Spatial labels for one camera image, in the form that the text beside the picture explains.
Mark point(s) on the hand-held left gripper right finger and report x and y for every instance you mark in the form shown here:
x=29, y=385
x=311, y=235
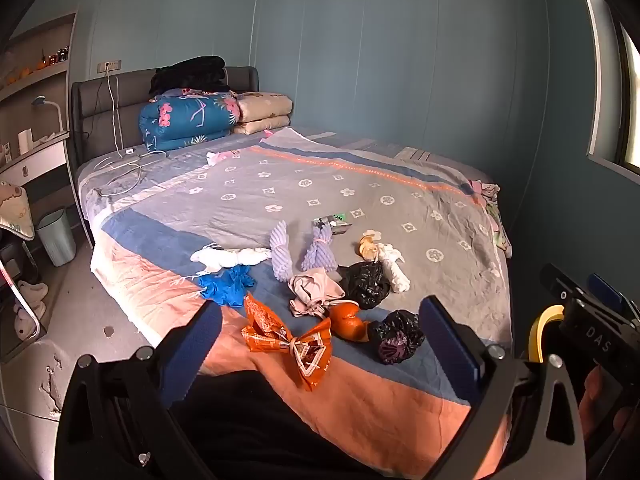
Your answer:
x=450, y=355

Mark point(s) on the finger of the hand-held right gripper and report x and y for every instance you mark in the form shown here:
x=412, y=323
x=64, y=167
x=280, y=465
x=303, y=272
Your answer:
x=605, y=290
x=562, y=285

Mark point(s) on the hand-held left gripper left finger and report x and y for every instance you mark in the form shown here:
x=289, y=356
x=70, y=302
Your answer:
x=195, y=340

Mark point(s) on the black plastic bag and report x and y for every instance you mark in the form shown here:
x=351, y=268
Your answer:
x=397, y=337
x=367, y=282

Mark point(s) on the blue rubber gloves bundle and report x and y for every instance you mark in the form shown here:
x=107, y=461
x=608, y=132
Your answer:
x=225, y=285

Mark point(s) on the orange snack wrapper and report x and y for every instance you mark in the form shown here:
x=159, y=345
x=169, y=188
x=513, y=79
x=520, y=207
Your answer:
x=265, y=330

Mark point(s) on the long white knotted bag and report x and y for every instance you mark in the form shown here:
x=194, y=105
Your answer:
x=220, y=257

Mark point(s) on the short white knotted bag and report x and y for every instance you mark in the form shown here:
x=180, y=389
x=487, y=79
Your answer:
x=395, y=270

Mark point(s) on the large orange peel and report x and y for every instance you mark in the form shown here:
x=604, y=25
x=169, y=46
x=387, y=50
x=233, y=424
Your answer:
x=347, y=322

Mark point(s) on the purple striped knotted bag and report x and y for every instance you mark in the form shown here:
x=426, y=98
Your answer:
x=320, y=252
x=282, y=255

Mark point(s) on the beige knotted plastic bag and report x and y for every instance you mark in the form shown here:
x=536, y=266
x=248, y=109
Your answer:
x=315, y=290

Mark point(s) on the silver green wrapper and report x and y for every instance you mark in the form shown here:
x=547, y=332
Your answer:
x=332, y=222

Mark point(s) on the person's right hand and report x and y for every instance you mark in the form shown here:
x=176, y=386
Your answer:
x=597, y=400

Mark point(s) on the colourful cartoon cloth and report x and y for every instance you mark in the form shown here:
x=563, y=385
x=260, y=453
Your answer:
x=492, y=220

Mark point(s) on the person's dark clothing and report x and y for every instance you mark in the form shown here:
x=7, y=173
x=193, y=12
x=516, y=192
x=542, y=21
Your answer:
x=260, y=430

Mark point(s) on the plush slipper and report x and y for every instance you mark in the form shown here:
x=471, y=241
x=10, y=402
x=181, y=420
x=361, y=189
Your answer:
x=35, y=292
x=25, y=322

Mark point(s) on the light blue waste bin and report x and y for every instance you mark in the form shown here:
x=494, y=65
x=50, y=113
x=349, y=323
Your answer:
x=56, y=240

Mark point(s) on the pink white small cloth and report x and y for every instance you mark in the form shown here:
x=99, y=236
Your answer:
x=220, y=157

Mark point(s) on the flower-print bed cover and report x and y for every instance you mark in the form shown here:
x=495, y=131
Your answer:
x=300, y=185

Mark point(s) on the striped grey bed sheet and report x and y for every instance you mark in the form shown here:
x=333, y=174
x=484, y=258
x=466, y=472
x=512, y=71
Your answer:
x=425, y=154

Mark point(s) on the window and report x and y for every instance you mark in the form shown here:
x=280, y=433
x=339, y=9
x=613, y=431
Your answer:
x=625, y=100

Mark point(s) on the blue floral folded quilt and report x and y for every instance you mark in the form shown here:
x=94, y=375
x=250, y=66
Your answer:
x=185, y=125

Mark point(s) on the cartoon chair cushion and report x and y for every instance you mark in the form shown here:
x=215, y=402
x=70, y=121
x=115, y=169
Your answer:
x=15, y=210

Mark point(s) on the beige stacked pillows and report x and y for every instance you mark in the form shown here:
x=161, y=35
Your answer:
x=262, y=110

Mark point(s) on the white desk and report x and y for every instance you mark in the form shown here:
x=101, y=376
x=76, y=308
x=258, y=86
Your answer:
x=35, y=160

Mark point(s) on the white box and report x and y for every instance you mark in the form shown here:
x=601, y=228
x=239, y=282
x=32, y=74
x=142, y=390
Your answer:
x=25, y=142

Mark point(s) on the grey upholstered headboard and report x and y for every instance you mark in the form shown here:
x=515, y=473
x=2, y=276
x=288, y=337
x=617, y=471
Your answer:
x=100, y=95

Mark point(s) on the black clothing pile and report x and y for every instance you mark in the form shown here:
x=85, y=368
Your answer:
x=187, y=75

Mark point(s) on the white desk lamp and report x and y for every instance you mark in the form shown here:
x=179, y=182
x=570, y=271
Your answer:
x=55, y=107

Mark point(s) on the row of small bottles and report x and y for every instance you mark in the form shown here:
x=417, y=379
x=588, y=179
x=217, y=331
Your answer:
x=61, y=53

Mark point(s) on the metal frame chair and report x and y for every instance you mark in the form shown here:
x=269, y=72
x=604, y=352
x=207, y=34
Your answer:
x=30, y=320

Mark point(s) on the wall power outlet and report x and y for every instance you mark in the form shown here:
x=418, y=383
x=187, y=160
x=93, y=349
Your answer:
x=109, y=65

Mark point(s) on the wall shelf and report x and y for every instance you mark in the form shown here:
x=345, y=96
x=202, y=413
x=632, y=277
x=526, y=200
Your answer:
x=50, y=75

